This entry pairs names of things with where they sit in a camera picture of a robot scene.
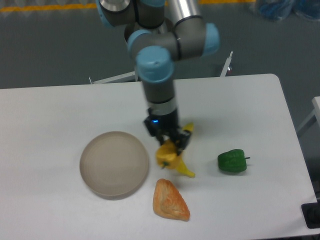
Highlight white metal frame bar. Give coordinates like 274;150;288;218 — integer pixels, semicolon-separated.
220;51;233;77

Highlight beige round plate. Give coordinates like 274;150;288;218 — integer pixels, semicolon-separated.
79;131;149;200

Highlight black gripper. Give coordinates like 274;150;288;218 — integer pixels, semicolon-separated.
144;107;192;154

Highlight yellow banana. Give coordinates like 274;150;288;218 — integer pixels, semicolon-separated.
175;122;196;178

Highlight orange puff pastry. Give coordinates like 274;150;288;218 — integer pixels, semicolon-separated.
152;178;191;222

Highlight yellow bell pepper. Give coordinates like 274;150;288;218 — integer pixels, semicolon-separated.
155;139;182;170

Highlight green bell pepper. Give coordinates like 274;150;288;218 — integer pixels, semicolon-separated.
217;149;250;173

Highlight blue plastic bags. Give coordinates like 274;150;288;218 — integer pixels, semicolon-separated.
254;0;320;22

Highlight black device at table edge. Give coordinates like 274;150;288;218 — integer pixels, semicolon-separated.
301;202;320;229

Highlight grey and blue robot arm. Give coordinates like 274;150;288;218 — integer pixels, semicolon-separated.
96;0;220;154

